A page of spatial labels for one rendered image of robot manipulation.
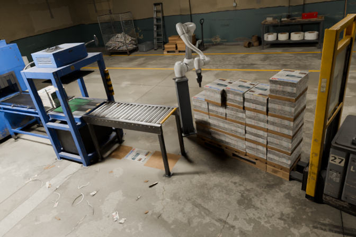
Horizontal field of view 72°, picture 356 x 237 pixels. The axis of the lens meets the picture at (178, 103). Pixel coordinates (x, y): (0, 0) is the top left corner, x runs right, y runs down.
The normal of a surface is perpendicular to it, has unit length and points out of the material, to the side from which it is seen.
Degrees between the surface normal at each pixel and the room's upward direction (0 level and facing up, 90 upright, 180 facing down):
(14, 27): 90
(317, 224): 0
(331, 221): 0
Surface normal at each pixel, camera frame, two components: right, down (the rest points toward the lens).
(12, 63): 0.89, 0.07
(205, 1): -0.43, 0.44
